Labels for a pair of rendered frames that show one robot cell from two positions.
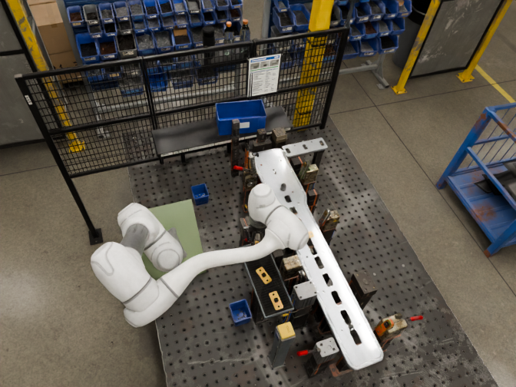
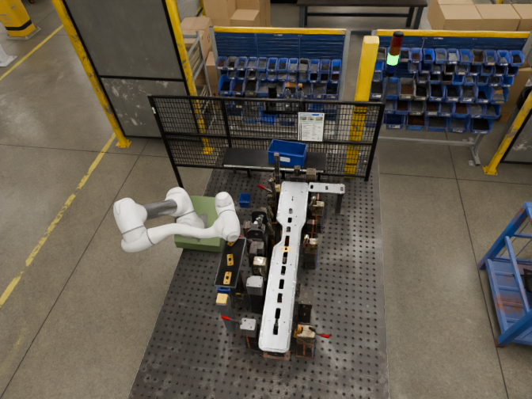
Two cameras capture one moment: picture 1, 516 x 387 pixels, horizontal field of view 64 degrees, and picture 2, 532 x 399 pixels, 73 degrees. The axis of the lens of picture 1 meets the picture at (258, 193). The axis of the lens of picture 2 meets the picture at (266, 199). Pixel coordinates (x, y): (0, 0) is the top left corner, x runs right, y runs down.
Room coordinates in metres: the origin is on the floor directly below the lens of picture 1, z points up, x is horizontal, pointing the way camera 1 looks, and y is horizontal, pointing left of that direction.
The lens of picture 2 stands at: (0.01, -1.02, 3.19)
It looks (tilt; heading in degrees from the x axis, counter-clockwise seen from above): 49 degrees down; 36
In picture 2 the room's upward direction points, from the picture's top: 5 degrees counter-clockwise
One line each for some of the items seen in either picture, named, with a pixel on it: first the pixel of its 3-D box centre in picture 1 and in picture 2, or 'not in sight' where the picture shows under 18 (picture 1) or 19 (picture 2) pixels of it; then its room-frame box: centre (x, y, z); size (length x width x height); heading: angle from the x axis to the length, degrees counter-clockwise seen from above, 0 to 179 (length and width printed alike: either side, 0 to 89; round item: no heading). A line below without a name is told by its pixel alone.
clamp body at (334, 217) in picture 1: (325, 231); (310, 253); (1.33, -0.42, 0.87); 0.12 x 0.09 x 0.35; 114
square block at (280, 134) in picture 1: (276, 150); (310, 185); (1.93, -0.10, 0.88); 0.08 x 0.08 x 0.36; 24
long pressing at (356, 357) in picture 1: (309, 239); (286, 252); (1.19, -0.30, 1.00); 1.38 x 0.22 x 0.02; 24
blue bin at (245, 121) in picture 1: (240, 117); (286, 153); (1.99, 0.16, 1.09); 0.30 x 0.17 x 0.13; 106
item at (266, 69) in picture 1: (262, 75); (310, 126); (2.18, 0.04, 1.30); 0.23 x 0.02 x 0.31; 114
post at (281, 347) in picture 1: (280, 347); (227, 314); (0.62, -0.18, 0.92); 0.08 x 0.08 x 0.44; 24
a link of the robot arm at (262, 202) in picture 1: (263, 203); (224, 205); (0.96, -0.03, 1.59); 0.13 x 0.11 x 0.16; 48
